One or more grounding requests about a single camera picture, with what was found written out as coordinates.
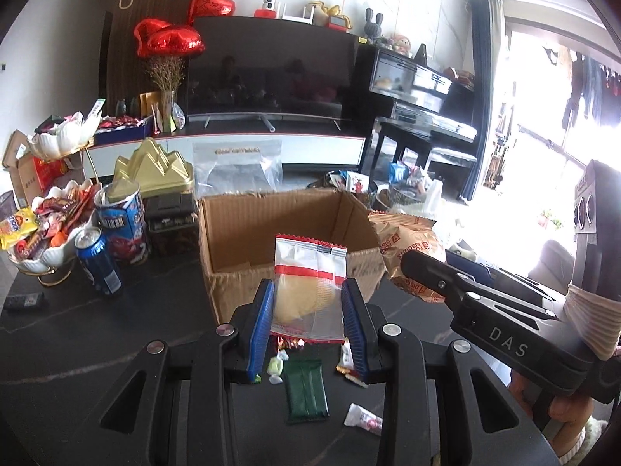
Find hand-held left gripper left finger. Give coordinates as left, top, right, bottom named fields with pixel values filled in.
left=63, top=279, right=277, bottom=466

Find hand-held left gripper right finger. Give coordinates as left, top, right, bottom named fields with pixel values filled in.
left=340, top=279, right=559, bottom=466

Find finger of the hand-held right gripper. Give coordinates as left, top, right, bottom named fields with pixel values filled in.
left=445, top=249, right=566, bottom=310
left=400, top=251, right=479, bottom=308

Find orange biscuit bag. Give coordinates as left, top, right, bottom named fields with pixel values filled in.
left=369, top=210, right=447, bottom=304

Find brown cardboard box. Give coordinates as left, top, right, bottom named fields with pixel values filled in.
left=198, top=188, right=389, bottom=323

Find dark green packet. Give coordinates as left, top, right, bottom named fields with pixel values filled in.
left=283, top=358, right=331, bottom=424

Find clear red-striped cracker packet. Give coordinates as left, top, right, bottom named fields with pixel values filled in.
left=271, top=234, right=347, bottom=345

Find person's right forearm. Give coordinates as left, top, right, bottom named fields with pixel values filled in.
left=565, top=284, right=621, bottom=362

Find pale bowl of snacks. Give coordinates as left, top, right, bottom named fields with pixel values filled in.
left=373, top=162, right=432, bottom=214

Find large white bowl of snacks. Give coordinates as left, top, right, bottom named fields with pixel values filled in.
left=10, top=179, right=100, bottom=287

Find small white bowl of snacks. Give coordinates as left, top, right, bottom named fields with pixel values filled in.
left=26, top=113, right=102, bottom=161

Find person's right hand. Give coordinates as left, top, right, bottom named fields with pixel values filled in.
left=507, top=364, right=607, bottom=429

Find small red white packet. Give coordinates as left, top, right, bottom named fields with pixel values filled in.
left=335, top=342, right=369, bottom=389

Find small green wrapped candy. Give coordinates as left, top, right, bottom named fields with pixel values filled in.
left=267, top=355, right=288, bottom=385

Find grey chair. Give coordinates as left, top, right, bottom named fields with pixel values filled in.
left=526, top=239, right=576, bottom=292

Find small pink candy packet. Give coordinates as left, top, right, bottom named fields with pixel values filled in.
left=344, top=403, right=384, bottom=432

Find stack of clear plastic cups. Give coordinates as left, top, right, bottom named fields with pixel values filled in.
left=424, top=179, right=444, bottom=214

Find black piano bench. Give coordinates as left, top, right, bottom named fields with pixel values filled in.
left=427, top=147, right=479, bottom=200

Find dark patterned tin box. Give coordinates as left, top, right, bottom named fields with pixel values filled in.
left=144, top=194, right=201, bottom=258

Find white fuzzy clothing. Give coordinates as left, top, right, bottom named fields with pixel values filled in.
left=558, top=417, right=612, bottom=466

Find clear zip bag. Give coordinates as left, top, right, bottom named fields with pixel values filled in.
left=193, top=140, right=283, bottom=199

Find white television stand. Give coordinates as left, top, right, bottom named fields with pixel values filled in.
left=87, top=121, right=367, bottom=185

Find blue candy canister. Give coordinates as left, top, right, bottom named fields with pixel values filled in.
left=93, top=178, right=149, bottom=267

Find blue soda can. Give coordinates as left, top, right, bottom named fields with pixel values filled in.
left=74, top=227, right=124, bottom=297

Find black upright piano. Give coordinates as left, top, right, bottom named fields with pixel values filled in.
left=352, top=43, right=479, bottom=176

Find gold mountain-shaped tin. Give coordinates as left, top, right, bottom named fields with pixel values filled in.
left=114, top=137, right=196, bottom=200

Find dark blue curtain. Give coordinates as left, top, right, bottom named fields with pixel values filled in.
left=458, top=0, right=510, bottom=202

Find hanging clothes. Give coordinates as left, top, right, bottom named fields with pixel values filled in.
left=541, top=43, right=621, bottom=129

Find black remote control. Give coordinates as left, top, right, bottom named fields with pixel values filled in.
left=4, top=292, right=47, bottom=311

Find glass vase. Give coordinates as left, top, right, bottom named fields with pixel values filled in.
left=158, top=90, right=178, bottom=133

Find blue box of candies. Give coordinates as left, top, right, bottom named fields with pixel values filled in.
left=94, top=115, right=153, bottom=144

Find grey bunny plush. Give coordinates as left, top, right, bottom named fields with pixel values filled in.
left=361, top=7, right=385, bottom=42

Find black television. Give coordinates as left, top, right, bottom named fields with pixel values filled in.
left=187, top=16, right=357, bottom=129

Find yellow snack bag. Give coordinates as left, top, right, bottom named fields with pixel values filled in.
left=0, top=207, right=40, bottom=252

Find dried flower bunch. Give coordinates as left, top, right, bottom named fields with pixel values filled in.
left=146, top=56, right=187, bottom=93

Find gold figurine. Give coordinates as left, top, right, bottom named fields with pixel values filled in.
left=305, top=2, right=343, bottom=27

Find grey mesh waste basket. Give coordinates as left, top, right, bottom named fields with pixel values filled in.
left=0, top=189, right=17, bottom=224

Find open cardboard carton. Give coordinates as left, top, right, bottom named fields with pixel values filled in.
left=2, top=129, right=73, bottom=207

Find white router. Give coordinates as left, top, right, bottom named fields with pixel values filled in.
left=279, top=2, right=314, bottom=25

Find red heart balloon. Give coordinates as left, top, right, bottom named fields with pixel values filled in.
left=187, top=0, right=237, bottom=25
left=133, top=18, right=170, bottom=59
left=146, top=26, right=205, bottom=59

